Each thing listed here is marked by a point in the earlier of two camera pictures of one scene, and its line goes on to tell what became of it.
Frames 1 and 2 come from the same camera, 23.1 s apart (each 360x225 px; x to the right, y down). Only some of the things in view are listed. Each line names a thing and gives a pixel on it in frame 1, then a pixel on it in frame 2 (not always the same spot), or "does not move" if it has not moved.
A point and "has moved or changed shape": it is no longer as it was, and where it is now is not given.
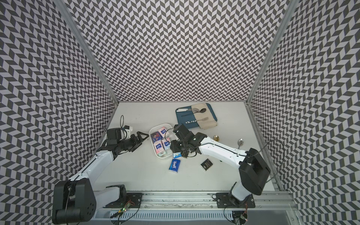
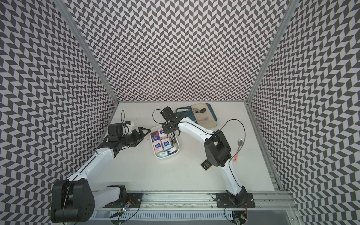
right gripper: x=174 y=144 to x=165 y=130
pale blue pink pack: x=167 y=144 does not move
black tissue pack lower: x=206 y=164 does not move
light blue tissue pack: x=176 y=155 to x=163 y=154
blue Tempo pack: x=174 y=165 has moved or changed shape
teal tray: x=184 y=116 does not move
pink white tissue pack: x=162 y=131 does not move
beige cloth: x=211 y=122 does not move
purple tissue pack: x=156 y=137 does not move
